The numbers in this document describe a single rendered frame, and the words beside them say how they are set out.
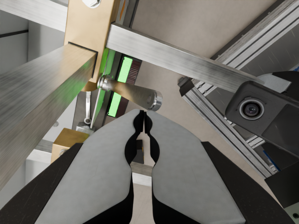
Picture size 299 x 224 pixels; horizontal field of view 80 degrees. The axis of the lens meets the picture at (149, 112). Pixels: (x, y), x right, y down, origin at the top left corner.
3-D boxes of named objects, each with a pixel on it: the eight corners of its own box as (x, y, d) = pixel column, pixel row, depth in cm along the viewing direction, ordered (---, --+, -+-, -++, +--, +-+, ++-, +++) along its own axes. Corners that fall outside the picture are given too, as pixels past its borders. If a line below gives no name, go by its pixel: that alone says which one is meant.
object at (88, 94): (84, 46, 39) (83, 47, 38) (94, 48, 39) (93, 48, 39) (84, 122, 49) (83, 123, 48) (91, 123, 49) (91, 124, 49)
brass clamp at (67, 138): (92, 134, 36) (84, 151, 32) (81, 177, 43) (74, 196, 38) (60, 126, 35) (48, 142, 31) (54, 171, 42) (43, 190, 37)
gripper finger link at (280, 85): (272, 90, 33) (311, 117, 25) (244, 80, 32) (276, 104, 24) (284, 74, 31) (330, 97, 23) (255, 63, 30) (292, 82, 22)
